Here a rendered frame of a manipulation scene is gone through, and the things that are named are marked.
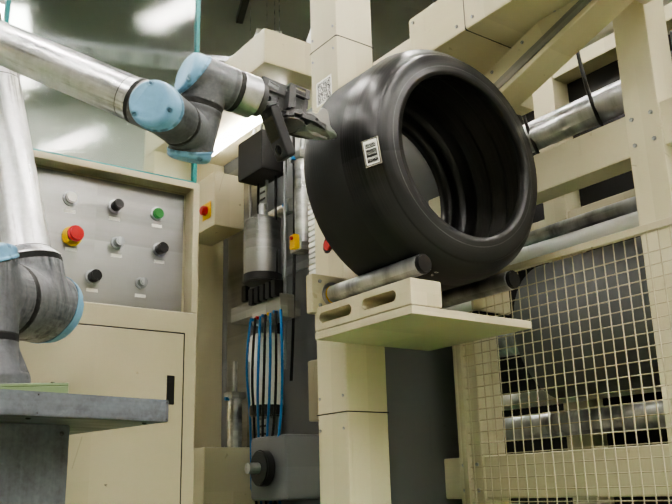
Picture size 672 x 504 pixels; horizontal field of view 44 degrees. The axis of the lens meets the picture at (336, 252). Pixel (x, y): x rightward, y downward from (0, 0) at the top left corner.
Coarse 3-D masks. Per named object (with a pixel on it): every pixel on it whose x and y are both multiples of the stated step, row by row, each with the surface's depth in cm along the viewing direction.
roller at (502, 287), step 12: (492, 276) 200; (504, 276) 196; (516, 276) 197; (456, 288) 209; (468, 288) 205; (480, 288) 202; (492, 288) 199; (504, 288) 197; (444, 300) 212; (456, 300) 209; (468, 300) 207
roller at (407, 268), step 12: (396, 264) 185; (408, 264) 181; (420, 264) 179; (360, 276) 195; (372, 276) 191; (384, 276) 188; (396, 276) 185; (408, 276) 183; (336, 288) 202; (348, 288) 198; (360, 288) 195; (372, 288) 193; (336, 300) 204
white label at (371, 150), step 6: (372, 138) 180; (366, 144) 181; (372, 144) 180; (378, 144) 179; (366, 150) 180; (372, 150) 180; (378, 150) 179; (366, 156) 180; (372, 156) 180; (378, 156) 179; (366, 162) 180; (372, 162) 179; (378, 162) 179
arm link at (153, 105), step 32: (0, 32) 166; (0, 64) 168; (32, 64) 163; (64, 64) 160; (96, 64) 160; (96, 96) 158; (128, 96) 155; (160, 96) 152; (160, 128) 154; (192, 128) 160
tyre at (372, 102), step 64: (384, 64) 192; (448, 64) 199; (384, 128) 182; (448, 128) 229; (512, 128) 208; (320, 192) 192; (384, 192) 180; (448, 192) 229; (512, 192) 218; (384, 256) 188; (448, 256) 186; (512, 256) 200
